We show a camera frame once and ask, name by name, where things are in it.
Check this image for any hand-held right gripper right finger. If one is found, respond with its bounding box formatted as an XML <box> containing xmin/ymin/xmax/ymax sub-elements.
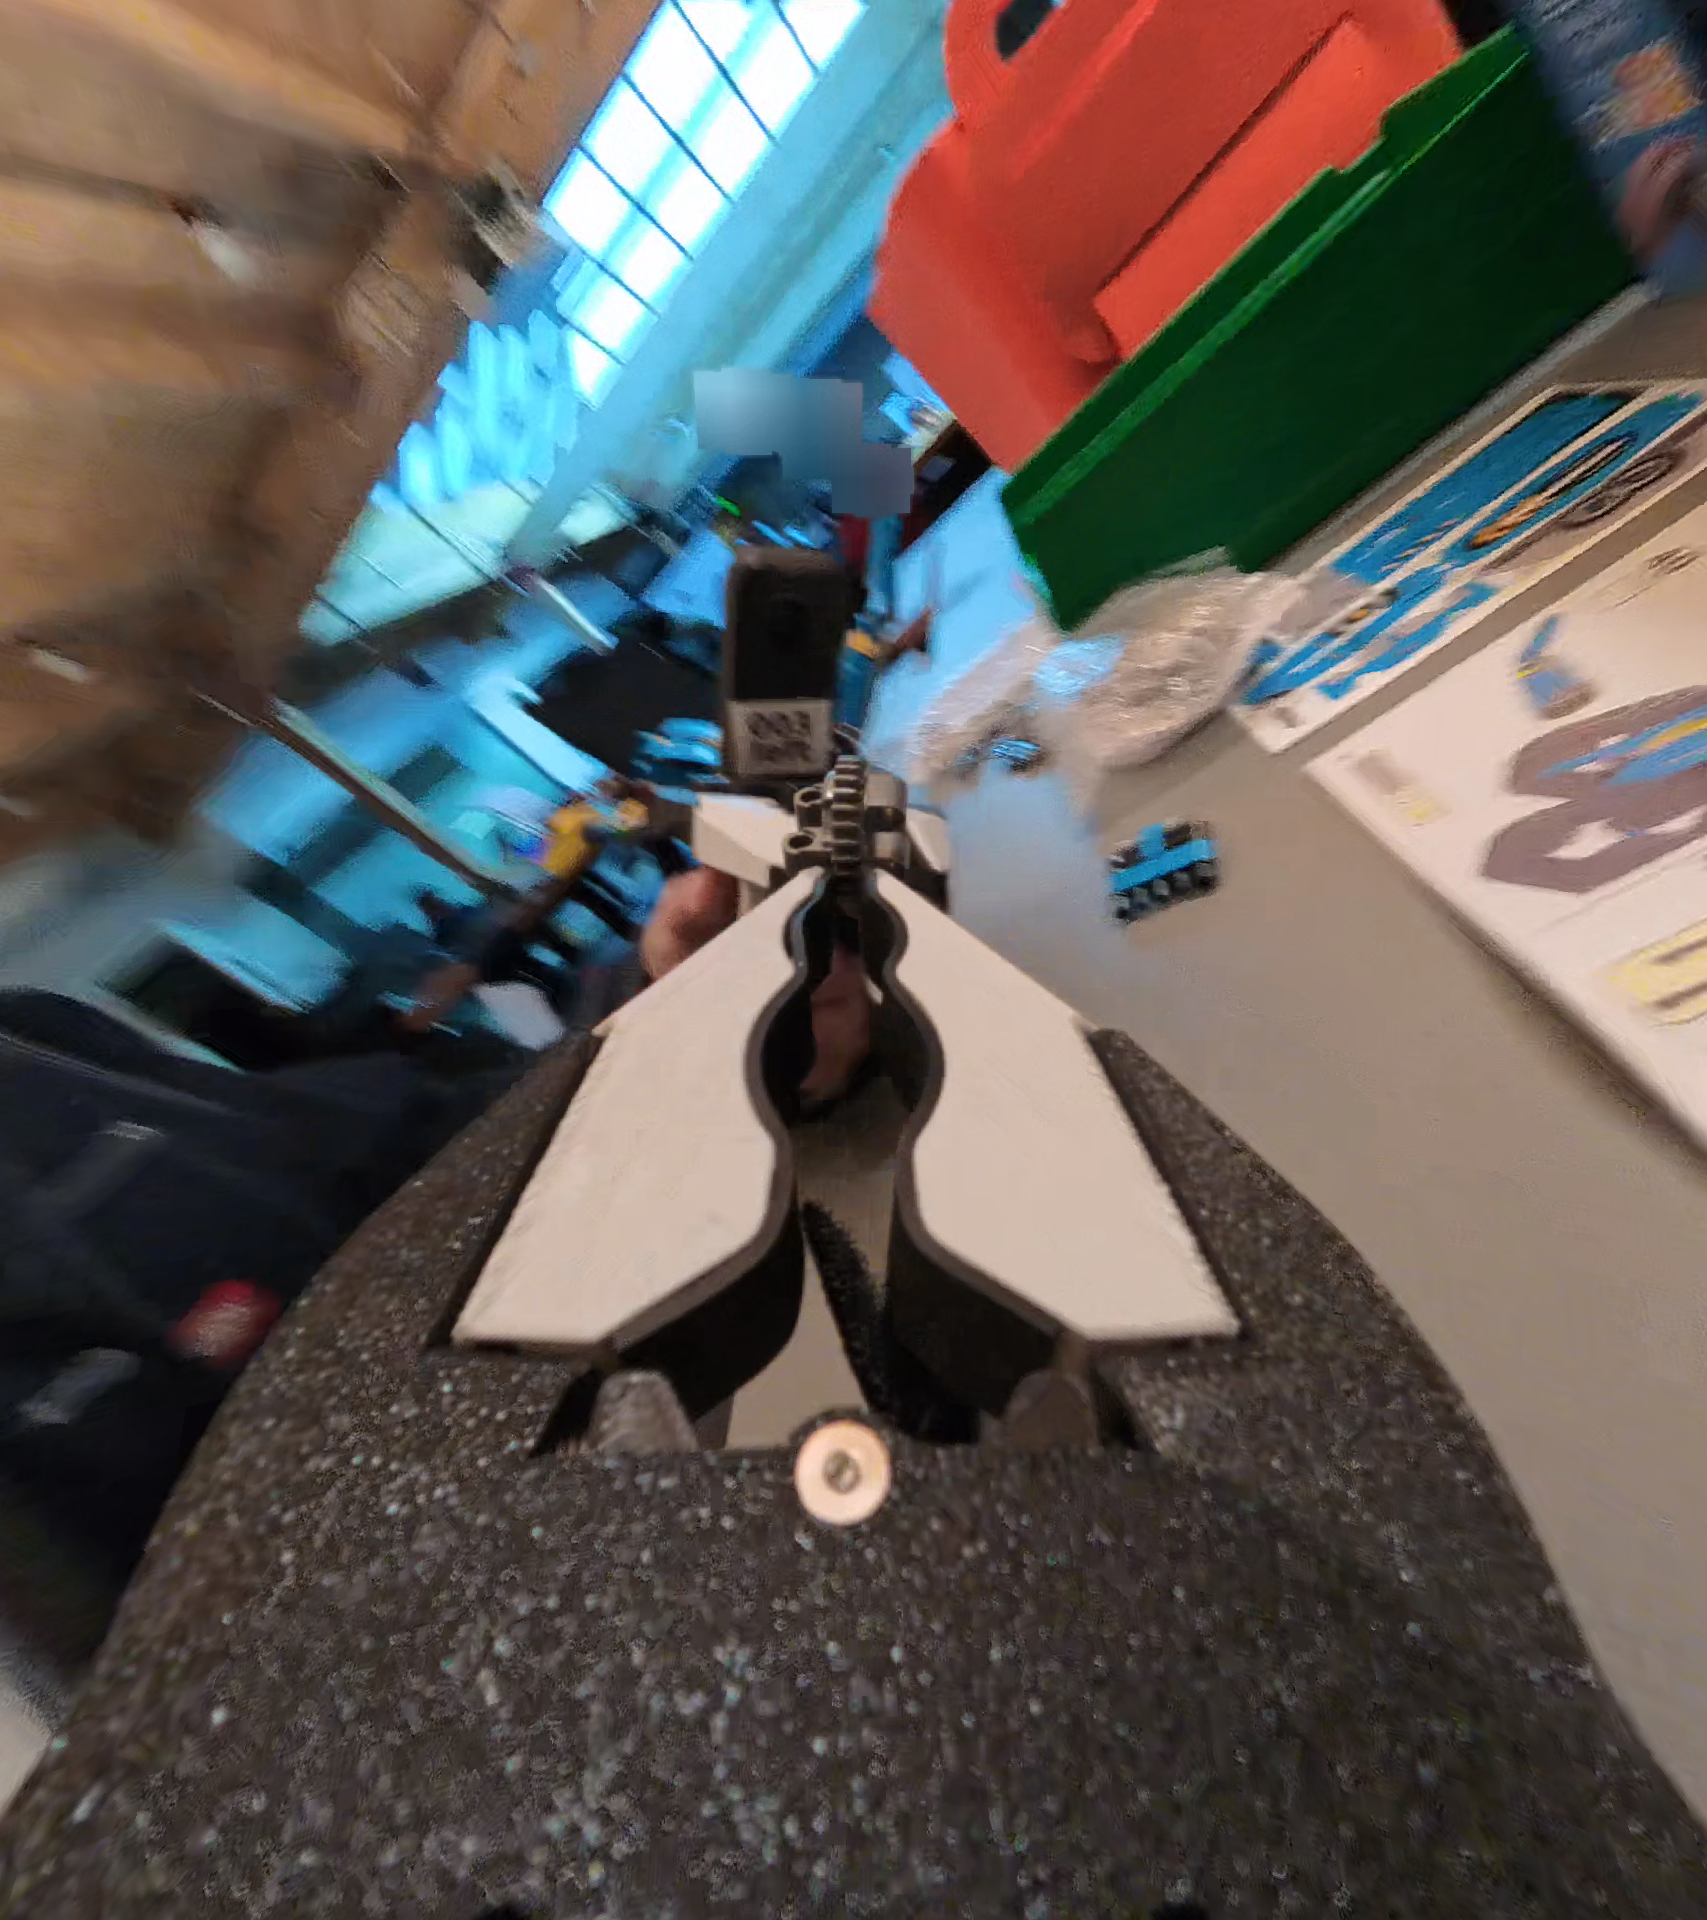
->
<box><xmin>845</xmin><ymin>866</ymin><xmax>1240</xmax><ymax>1420</ymax></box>

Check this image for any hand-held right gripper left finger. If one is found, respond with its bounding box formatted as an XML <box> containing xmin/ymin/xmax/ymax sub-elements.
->
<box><xmin>451</xmin><ymin>866</ymin><xmax>835</xmax><ymax>1424</ymax></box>

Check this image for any instruction booklet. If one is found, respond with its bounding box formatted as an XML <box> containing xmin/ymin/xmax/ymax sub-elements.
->
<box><xmin>1306</xmin><ymin>477</ymin><xmax>1707</xmax><ymax>1249</ymax></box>

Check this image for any grey desk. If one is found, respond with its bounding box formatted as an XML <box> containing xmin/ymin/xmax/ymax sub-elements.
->
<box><xmin>853</xmin><ymin>270</ymin><xmax>1707</xmax><ymax>1920</ymax></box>

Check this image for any person's left hand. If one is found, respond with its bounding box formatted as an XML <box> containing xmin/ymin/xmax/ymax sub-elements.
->
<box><xmin>639</xmin><ymin>866</ymin><xmax>879</xmax><ymax>1106</ymax></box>

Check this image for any clear plastic bag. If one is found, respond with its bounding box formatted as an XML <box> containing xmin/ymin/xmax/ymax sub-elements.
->
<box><xmin>1077</xmin><ymin>575</ymin><xmax>1298</xmax><ymax>770</ymax></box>
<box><xmin>925</xmin><ymin>623</ymin><xmax>1087</xmax><ymax>782</ymax></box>

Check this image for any blue toy brick assembly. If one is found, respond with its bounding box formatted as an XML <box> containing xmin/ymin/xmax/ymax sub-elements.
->
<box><xmin>1105</xmin><ymin>819</ymin><xmax>1222</xmax><ymax>925</ymax></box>

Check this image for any large bright window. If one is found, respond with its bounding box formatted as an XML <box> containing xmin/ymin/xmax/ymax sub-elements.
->
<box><xmin>297</xmin><ymin>0</ymin><xmax>869</xmax><ymax>649</ymax></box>

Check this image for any orange plastic bin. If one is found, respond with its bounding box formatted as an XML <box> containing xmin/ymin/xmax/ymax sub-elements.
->
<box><xmin>867</xmin><ymin>0</ymin><xmax>1528</xmax><ymax>474</ymax></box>

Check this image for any dark bag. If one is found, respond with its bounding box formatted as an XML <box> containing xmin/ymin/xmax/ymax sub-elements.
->
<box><xmin>0</xmin><ymin>982</ymin><xmax>539</xmax><ymax>1668</ymax></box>

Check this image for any green plastic bin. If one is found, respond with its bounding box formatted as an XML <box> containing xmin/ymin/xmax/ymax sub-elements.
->
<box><xmin>1003</xmin><ymin>30</ymin><xmax>1648</xmax><ymax>633</ymax></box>

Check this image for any white printed instruction sheet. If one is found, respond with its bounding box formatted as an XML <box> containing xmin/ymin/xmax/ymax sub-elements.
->
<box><xmin>1230</xmin><ymin>383</ymin><xmax>1707</xmax><ymax>753</ymax></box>

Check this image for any dark blue toy box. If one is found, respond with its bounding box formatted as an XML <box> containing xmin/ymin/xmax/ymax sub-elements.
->
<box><xmin>1508</xmin><ymin>0</ymin><xmax>1707</xmax><ymax>295</ymax></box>

